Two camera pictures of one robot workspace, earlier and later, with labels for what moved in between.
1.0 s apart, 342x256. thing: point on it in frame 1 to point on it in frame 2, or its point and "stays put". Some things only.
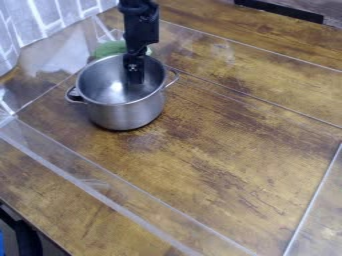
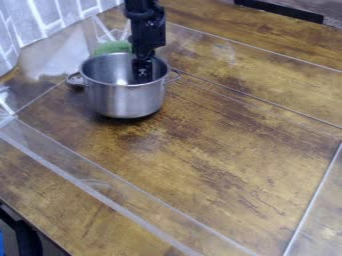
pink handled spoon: x=77 y=97 to x=77 y=78
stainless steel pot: x=122 y=106 stays put
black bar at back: x=302 y=16 stays put
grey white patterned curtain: x=30 y=20 stays put
